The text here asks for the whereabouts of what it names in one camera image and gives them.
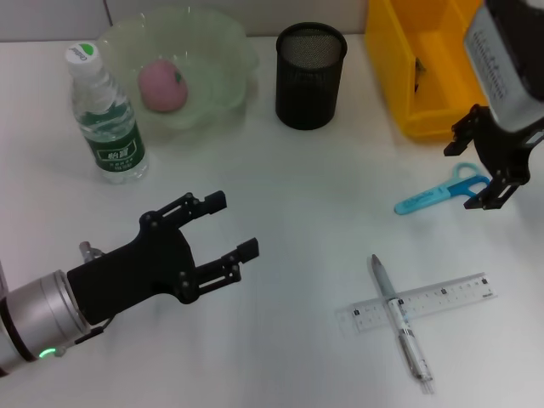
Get pink toy peach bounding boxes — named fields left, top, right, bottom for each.
left=138, top=59, right=190, bottom=112

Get blue capped scissors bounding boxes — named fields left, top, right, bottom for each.
left=394, top=161, right=494, bottom=216

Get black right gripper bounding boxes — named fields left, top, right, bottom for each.
left=443, top=104, right=544, bottom=212

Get left wrist silver stub connector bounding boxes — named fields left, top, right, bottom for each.
left=78, top=241, right=106, bottom=264

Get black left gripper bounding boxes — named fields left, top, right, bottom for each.
left=66, top=190, right=260, bottom=324

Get grey white pen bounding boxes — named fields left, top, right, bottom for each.
left=371, top=253, right=437, bottom=383

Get left gripper black cable plug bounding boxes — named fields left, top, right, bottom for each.
left=54, top=316, right=115, bottom=359

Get yellow plastic bin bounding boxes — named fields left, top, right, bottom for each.
left=365, top=0, right=494, bottom=141

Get transparent plastic ruler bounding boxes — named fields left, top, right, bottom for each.
left=335, top=272, right=499, bottom=335

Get green plastic wrapper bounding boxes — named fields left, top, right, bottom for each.
left=411, top=57, right=428, bottom=93

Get clear water bottle green label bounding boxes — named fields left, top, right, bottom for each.
left=64, top=41, right=150, bottom=185

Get translucent green fruit bowl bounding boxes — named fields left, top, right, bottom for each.
left=96, top=6, right=260, bottom=133

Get black mesh pen holder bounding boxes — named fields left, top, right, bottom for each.
left=275, top=23, right=349, bottom=131

